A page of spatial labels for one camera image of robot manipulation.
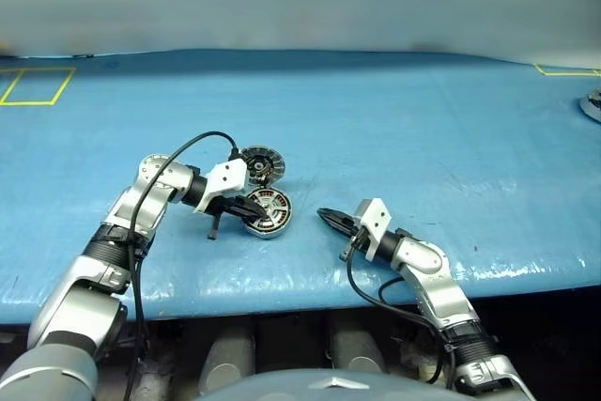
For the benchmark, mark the grey rounded shape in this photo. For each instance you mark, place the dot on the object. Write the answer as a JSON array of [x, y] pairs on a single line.
[[227, 359], [357, 349]]

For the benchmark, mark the black rotor with silver spokes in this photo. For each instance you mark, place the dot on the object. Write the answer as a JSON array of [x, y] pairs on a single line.
[[279, 201]]

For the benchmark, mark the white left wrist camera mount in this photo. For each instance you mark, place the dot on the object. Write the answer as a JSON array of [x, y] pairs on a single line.
[[227, 178]]

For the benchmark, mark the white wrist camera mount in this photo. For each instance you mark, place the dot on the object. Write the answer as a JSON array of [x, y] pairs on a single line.
[[227, 178], [375, 218]]

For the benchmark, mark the blue table cover sheet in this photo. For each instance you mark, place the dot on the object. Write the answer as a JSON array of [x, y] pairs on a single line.
[[375, 138]]

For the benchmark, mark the silver motor stator housing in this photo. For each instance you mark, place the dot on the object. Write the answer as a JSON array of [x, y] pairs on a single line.
[[263, 235]]

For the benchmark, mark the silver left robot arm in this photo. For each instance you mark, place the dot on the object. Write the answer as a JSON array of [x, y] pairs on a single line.
[[141, 204]]

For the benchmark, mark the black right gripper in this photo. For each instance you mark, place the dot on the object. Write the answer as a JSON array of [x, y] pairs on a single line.
[[357, 234]]

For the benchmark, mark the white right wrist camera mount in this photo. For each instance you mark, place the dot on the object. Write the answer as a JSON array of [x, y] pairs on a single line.
[[375, 218]]

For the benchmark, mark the metal part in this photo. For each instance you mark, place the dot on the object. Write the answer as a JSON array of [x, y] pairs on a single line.
[[592, 107]]

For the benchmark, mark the grey robot torso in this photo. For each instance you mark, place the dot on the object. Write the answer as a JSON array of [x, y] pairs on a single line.
[[328, 387]]

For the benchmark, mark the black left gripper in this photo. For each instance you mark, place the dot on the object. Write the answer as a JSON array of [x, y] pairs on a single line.
[[223, 207]]

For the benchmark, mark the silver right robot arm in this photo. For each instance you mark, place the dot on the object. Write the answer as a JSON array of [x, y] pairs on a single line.
[[422, 255]]

